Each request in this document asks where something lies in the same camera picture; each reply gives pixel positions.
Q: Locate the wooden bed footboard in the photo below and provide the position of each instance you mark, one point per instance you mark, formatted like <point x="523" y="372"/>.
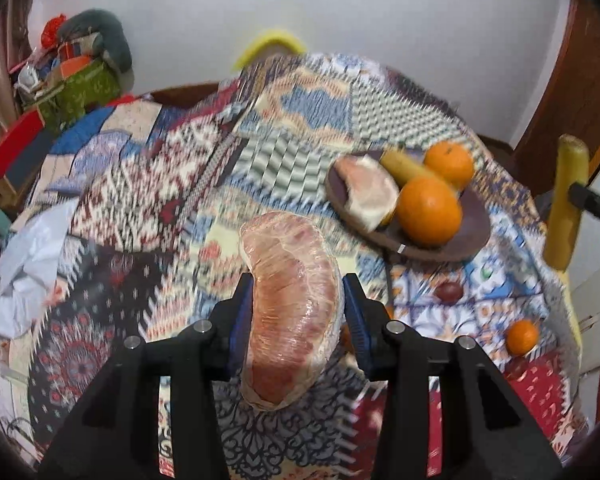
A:
<point x="180" y="94"/>

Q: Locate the pomelo wedge with rind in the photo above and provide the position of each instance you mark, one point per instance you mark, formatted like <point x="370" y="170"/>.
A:
<point x="370" y="190"/>

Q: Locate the peeled pomelo segment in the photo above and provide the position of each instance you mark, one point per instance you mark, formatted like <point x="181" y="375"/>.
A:
<point x="290" y="300"/>

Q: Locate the purple round plate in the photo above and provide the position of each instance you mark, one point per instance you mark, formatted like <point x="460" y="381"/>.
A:
<point x="472" y="220"/>

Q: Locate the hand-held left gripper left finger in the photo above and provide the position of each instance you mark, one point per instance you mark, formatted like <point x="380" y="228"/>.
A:
<point x="242" y="327"/>

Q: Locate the orange box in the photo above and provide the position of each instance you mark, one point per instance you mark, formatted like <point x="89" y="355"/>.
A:
<point x="75" y="66"/>

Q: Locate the small brown date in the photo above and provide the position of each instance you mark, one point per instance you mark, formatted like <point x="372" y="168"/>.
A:
<point x="450" y="292"/>

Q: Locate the white crumpled cloth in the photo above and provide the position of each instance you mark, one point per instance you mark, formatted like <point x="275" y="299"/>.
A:
<point x="30" y="270"/>

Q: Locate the yellow-green banana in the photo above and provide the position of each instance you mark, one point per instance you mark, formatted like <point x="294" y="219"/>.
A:
<point x="405" y="167"/>
<point x="562" y="232"/>

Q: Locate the large orange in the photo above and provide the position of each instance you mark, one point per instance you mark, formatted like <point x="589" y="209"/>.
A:
<point x="450" y="164"/>
<point x="430" y="212"/>

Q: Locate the red plastic bag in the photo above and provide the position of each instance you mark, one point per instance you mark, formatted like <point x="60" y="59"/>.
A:
<point x="52" y="30"/>

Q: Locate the patchwork patterned blanket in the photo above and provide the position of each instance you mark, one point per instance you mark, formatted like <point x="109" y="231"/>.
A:
<point x="180" y="210"/>

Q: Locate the brown wooden door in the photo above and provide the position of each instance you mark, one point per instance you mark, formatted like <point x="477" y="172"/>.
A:
<point x="565" y="85"/>

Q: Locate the striped brown curtain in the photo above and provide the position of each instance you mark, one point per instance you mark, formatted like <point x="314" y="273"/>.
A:
<point x="2" y="60"/>

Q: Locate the small orange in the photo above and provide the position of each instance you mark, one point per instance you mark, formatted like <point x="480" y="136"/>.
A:
<point x="522" y="338"/>
<point x="344" y="338"/>

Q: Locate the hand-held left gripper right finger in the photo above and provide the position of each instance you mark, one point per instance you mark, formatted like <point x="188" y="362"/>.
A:
<point x="357" y="327"/>

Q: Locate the red box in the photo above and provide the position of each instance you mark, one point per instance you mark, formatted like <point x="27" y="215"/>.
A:
<point x="10" y="145"/>

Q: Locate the green patterned box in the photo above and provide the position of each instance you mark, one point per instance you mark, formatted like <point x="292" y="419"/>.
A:
<point x="80" y="92"/>

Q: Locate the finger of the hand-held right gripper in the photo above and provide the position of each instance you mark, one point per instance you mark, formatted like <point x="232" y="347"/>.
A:
<point x="597" y="207"/>

